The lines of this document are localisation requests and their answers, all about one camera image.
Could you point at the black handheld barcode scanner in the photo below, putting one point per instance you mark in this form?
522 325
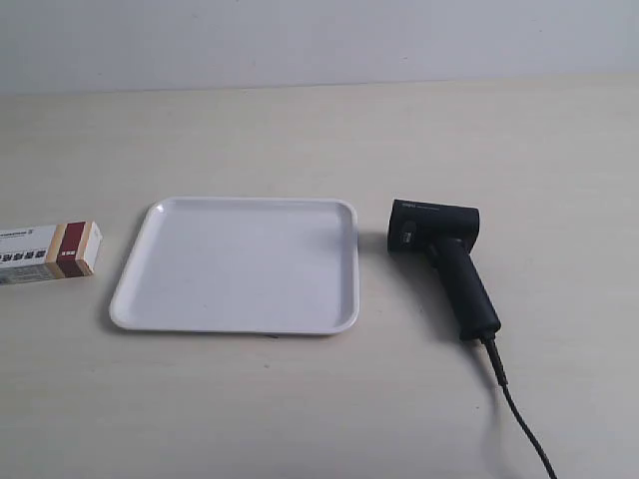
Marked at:
445 235

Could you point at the white plastic tray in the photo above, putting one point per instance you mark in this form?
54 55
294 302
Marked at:
264 266

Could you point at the white red medicine box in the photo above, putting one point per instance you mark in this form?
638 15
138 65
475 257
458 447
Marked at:
49 252

